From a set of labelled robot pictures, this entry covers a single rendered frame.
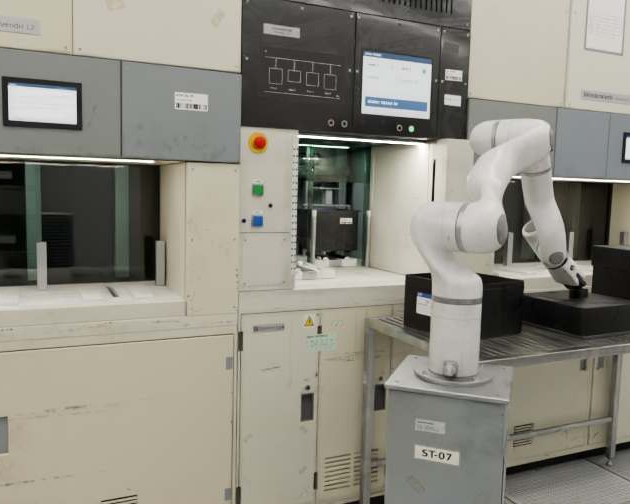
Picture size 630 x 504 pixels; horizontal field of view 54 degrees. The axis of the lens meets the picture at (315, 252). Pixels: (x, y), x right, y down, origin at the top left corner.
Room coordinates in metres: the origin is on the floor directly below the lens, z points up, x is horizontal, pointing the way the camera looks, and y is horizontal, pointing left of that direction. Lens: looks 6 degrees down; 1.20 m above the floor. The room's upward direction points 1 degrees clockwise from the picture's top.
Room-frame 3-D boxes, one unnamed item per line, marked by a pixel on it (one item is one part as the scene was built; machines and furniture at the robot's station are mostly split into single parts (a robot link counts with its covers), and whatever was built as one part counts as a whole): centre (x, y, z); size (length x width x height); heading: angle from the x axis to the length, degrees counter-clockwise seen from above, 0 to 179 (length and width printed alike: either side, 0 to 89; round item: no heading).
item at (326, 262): (2.78, -0.05, 0.89); 0.22 x 0.21 x 0.04; 25
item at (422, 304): (1.99, -0.49, 0.85); 0.28 x 0.28 x 0.17; 33
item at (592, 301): (2.07, -0.90, 0.83); 0.29 x 0.29 x 0.13; 27
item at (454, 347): (1.47, -0.35, 0.85); 0.19 x 0.19 x 0.18
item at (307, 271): (2.38, 0.06, 0.89); 0.22 x 0.21 x 0.04; 25
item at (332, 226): (2.78, -0.05, 1.06); 0.24 x 0.20 x 0.32; 115
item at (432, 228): (1.49, -0.32, 1.07); 0.19 x 0.12 x 0.24; 52
